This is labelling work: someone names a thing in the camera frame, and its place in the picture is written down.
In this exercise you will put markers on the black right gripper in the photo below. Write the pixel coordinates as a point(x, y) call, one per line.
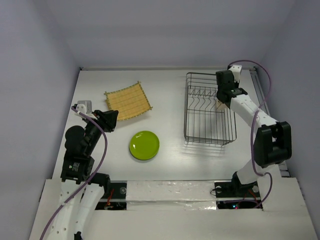
point(222, 94)

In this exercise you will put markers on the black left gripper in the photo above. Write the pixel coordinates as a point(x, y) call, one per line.
point(107, 118)

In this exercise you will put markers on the small beige plate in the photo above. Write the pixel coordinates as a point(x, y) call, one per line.
point(220, 106)

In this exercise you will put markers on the green plate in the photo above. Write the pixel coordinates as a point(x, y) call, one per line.
point(144, 145)

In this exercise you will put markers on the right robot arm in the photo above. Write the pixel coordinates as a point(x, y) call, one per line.
point(242, 179)

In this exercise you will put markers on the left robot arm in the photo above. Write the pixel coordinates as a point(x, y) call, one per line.
point(81, 186)

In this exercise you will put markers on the white foam base bar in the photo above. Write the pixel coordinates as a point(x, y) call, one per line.
point(181, 195)

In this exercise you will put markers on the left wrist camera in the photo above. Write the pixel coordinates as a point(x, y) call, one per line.
point(84, 106)

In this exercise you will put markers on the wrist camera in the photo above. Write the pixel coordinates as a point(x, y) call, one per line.
point(236, 70)
point(84, 106)

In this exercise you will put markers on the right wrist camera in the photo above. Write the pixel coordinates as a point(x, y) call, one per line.
point(236, 70)

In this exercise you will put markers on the wire dish rack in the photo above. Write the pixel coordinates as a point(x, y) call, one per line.
point(202, 123)

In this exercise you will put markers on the metal rail at right wall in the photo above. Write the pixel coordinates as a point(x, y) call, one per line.
point(270, 140)

